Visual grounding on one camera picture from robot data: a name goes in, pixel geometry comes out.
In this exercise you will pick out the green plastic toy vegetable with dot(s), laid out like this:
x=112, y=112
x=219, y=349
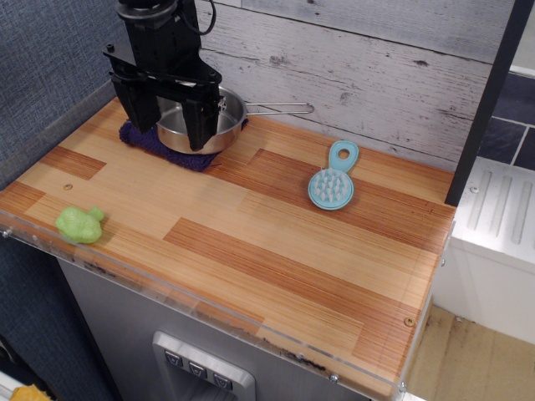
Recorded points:
x=80, y=226

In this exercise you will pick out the silver pot with wire handle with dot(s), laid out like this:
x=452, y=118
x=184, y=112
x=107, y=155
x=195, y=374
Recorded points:
x=171, y=128

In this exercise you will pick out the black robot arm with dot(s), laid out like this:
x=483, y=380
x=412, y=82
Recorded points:
x=146, y=6

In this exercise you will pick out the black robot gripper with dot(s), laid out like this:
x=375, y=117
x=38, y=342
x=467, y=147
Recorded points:
x=162, y=60

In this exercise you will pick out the light blue scrubbing brush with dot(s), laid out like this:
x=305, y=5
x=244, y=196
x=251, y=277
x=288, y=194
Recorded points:
x=332, y=189

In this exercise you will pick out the purple folded towel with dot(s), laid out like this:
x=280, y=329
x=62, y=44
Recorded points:
x=150, y=142

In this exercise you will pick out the white ridged appliance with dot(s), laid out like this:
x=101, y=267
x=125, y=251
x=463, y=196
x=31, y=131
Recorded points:
x=487, y=269

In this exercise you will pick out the yellow toy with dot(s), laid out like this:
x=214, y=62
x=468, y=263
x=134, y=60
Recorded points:
x=29, y=393

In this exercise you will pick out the grey cabinet with button panel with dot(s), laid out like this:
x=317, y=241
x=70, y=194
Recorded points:
x=154, y=352

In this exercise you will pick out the black vertical post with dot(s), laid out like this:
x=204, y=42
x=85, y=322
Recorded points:
x=500, y=69

